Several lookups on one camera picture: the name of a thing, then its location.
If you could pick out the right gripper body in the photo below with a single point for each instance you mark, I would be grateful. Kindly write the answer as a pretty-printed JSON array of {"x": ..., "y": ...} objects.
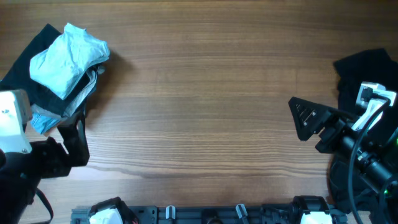
[{"x": 337, "y": 140}]

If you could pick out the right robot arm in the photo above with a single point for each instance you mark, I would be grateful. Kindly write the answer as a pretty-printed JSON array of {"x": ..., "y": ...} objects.
[{"x": 350, "y": 138}]

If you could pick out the folded blue denim garment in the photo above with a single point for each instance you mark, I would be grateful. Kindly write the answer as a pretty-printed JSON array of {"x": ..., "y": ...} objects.
[{"x": 44, "y": 120}]

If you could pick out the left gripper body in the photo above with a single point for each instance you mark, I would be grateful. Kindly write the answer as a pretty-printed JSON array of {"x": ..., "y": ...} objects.
[{"x": 49, "y": 161}]

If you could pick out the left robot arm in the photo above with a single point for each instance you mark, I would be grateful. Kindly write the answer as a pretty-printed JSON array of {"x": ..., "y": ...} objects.
[{"x": 17, "y": 193}]

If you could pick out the black garment right pile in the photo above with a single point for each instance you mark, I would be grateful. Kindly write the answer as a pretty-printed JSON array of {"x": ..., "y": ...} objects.
[{"x": 367, "y": 66}]

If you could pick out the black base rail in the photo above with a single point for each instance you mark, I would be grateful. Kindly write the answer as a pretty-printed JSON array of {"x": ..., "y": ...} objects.
[{"x": 306, "y": 209}]

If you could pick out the light blue t-shirt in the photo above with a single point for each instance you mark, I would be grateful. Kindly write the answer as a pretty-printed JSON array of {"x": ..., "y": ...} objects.
[{"x": 61, "y": 66}]

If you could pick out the folded black garment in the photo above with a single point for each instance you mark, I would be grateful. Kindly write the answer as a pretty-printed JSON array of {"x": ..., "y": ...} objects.
[{"x": 18, "y": 77}]

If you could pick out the folded grey garment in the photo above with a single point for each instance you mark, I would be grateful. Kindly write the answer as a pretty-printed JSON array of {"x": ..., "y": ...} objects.
[{"x": 62, "y": 109}]

